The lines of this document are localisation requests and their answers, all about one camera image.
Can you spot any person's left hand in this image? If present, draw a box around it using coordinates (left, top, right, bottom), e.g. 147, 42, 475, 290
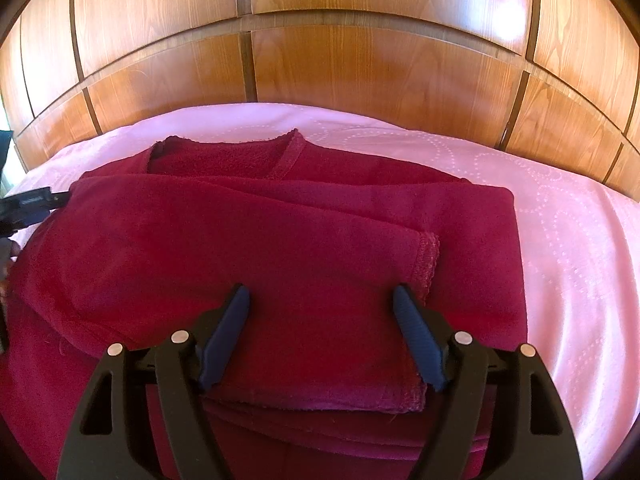
0, 237, 22, 302

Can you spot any wooden panelled headboard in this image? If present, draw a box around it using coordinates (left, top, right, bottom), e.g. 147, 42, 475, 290
0, 0, 640, 202

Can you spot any pink bed sheet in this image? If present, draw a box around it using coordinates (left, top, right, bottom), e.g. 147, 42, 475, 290
0, 102, 640, 480

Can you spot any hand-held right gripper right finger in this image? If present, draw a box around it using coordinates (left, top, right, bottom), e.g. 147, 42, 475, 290
392, 284, 584, 480

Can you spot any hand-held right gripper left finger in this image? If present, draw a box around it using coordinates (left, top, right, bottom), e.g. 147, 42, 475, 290
56, 283, 251, 480

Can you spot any dark red knitted cardigan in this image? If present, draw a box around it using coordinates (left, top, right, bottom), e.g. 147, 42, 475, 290
0, 128, 531, 480

